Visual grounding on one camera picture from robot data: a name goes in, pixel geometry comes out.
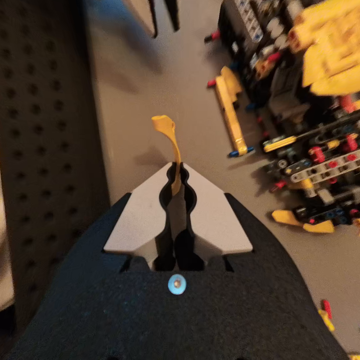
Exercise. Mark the yellow arch panel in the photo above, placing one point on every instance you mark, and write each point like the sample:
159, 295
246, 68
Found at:
166, 126

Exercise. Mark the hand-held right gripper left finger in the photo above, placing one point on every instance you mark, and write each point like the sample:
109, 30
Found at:
135, 222

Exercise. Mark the yellow beam assembly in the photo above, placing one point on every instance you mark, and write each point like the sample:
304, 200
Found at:
230, 112

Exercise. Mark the grey desk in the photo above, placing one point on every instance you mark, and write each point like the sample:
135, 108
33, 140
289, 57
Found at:
182, 84

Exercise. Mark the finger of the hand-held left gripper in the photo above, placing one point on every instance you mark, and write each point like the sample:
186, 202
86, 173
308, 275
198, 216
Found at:
172, 14
140, 11

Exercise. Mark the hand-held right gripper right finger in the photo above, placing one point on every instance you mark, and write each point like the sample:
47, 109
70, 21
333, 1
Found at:
219, 222

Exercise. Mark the scatter of small bricks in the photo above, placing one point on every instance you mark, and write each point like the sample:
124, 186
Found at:
326, 308

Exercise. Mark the yellow toy car model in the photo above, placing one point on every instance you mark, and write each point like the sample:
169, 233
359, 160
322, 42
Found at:
332, 56

